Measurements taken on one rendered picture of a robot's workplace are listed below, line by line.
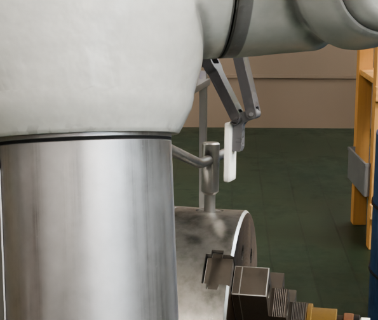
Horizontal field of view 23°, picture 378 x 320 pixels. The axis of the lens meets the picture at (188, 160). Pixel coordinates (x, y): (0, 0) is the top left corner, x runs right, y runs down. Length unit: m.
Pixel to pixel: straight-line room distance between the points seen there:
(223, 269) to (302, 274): 3.55
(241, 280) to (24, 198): 0.60
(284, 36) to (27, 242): 0.18
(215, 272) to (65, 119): 0.60
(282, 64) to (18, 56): 7.79
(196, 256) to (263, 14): 0.59
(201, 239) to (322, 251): 3.89
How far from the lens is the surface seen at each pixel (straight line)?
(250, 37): 0.52
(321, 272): 4.65
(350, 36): 0.50
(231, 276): 1.06
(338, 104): 8.34
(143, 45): 0.48
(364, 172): 4.95
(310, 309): 1.15
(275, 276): 1.27
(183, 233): 1.09
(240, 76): 1.08
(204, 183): 1.13
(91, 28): 0.47
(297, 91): 8.28
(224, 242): 1.07
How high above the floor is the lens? 1.55
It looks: 13 degrees down
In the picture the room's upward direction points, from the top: straight up
